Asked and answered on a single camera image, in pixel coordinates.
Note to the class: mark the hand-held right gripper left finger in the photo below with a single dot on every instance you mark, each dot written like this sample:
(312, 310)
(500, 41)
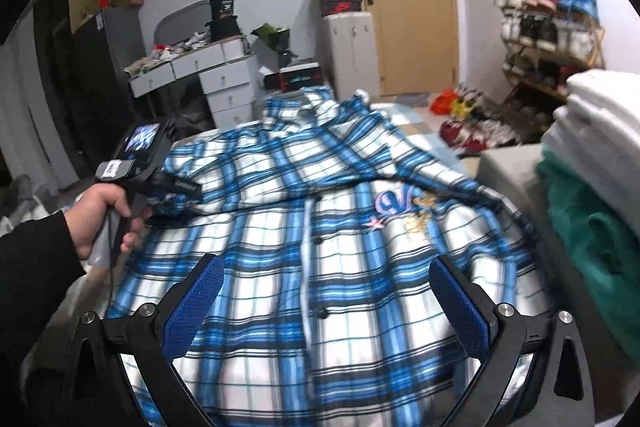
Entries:
(192, 307)

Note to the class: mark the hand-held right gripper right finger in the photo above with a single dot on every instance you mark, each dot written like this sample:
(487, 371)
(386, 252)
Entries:
(460, 307)

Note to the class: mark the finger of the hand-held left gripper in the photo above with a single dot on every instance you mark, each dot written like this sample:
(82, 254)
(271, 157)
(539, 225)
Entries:
(180, 187)

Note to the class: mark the blue plaid shirt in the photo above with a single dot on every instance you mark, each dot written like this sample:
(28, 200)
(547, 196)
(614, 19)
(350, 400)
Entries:
(350, 257)

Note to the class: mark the stack of white folded clothes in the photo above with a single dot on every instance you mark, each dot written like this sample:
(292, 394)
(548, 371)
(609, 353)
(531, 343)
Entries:
(600, 122)

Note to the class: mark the person's left hand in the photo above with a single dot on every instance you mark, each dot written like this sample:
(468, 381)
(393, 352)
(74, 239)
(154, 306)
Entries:
(97, 219)

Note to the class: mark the black wardrobe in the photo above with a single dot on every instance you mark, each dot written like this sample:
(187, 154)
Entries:
(95, 82)

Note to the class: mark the pile of desk clutter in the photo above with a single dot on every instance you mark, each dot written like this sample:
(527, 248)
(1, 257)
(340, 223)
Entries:
(165, 56)

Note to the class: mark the white desk with drawers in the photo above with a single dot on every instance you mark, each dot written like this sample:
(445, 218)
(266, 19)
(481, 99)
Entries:
(225, 77)

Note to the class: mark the grey bed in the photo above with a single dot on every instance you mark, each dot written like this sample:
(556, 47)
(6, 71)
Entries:
(505, 187)

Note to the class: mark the grey suitcase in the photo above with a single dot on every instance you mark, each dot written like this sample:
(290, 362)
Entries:
(182, 24)

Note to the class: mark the green folded cloth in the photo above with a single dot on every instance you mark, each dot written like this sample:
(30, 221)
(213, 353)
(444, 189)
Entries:
(590, 237)

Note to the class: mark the black shoe box red stripe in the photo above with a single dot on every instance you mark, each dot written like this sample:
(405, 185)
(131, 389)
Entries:
(297, 76)

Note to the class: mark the green bag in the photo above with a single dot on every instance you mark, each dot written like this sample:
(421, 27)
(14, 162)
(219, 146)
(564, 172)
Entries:
(272, 36)

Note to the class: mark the pile of shoes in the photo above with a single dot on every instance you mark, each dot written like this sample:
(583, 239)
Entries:
(470, 122)

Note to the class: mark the checkered bed sheet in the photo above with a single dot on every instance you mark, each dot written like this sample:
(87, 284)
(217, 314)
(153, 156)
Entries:
(415, 119)

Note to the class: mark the white cabinet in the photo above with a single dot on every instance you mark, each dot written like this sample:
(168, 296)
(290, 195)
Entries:
(350, 52)

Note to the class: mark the black red-logo shoe box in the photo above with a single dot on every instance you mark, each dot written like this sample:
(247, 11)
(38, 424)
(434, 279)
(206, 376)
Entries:
(341, 6)

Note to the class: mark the wooden shoe rack with shoes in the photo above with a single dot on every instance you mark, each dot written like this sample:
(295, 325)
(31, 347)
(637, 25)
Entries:
(550, 32)

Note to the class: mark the wooden door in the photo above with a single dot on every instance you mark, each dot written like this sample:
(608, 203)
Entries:
(410, 7)

